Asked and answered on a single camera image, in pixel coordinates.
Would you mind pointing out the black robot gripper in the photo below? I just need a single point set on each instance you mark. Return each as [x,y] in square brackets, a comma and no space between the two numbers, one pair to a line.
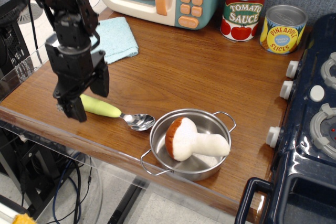
[77,70]

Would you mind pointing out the spoon with green handle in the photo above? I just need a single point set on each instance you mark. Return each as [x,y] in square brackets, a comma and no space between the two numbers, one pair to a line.
[137,122]

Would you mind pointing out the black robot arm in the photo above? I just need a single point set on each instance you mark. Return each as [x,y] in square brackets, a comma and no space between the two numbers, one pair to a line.
[72,21]

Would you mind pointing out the plush mushroom toy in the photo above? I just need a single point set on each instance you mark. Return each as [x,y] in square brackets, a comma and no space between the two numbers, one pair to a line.
[182,140]

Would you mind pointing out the light blue folded towel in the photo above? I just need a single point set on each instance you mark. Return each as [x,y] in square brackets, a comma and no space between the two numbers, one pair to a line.
[116,39]

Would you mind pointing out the black desk at left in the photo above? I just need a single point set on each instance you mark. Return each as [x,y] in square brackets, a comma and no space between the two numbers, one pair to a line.
[10,10]

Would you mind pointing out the tomato sauce can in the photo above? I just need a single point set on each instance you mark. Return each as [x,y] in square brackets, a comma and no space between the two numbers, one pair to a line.
[240,19]

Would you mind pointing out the pineapple slices can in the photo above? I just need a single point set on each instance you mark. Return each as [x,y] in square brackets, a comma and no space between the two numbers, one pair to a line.
[283,28]

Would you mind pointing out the dark blue toy stove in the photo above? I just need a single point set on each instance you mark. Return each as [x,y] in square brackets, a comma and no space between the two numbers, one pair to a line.
[302,185]

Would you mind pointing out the steel pan with handles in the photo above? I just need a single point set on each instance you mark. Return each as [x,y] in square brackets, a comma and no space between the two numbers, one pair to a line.
[197,167]

